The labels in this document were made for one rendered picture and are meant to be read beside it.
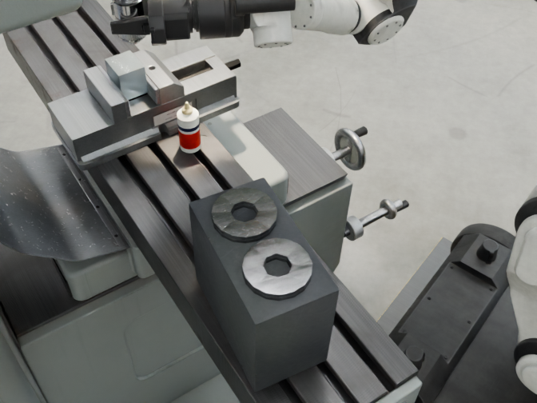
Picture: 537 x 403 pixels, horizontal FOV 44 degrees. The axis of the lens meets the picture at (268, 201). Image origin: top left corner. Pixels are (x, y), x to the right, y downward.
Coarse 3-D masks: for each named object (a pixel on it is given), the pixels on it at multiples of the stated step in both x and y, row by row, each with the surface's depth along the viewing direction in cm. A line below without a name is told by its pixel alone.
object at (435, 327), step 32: (448, 256) 159; (480, 256) 154; (448, 288) 152; (480, 288) 152; (416, 320) 146; (448, 320) 146; (480, 320) 147; (512, 320) 149; (416, 352) 134; (448, 352) 141; (480, 352) 143; (512, 352) 144; (448, 384) 138; (480, 384) 138; (512, 384) 139
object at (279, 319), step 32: (224, 192) 95; (256, 192) 93; (192, 224) 96; (224, 224) 89; (256, 224) 89; (288, 224) 91; (224, 256) 87; (256, 256) 86; (288, 256) 86; (224, 288) 90; (256, 288) 82; (288, 288) 83; (320, 288) 84; (224, 320) 97; (256, 320) 81; (288, 320) 84; (320, 320) 88; (256, 352) 86; (288, 352) 90; (320, 352) 95; (256, 384) 93
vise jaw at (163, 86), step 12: (144, 60) 127; (156, 60) 128; (156, 72) 125; (168, 72) 126; (156, 84) 123; (168, 84) 123; (180, 84) 124; (156, 96) 123; (168, 96) 124; (180, 96) 126
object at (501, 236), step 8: (472, 224) 168; (480, 224) 166; (488, 224) 165; (464, 232) 167; (472, 232) 164; (480, 232) 163; (488, 232) 162; (496, 232) 162; (504, 232) 162; (456, 240) 169; (496, 240) 160; (504, 240) 160; (512, 240) 161
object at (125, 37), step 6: (114, 12) 106; (120, 12) 105; (126, 12) 105; (132, 12) 105; (138, 12) 106; (120, 18) 106; (120, 36) 109; (126, 36) 108; (132, 36) 108; (138, 36) 109; (144, 36) 110
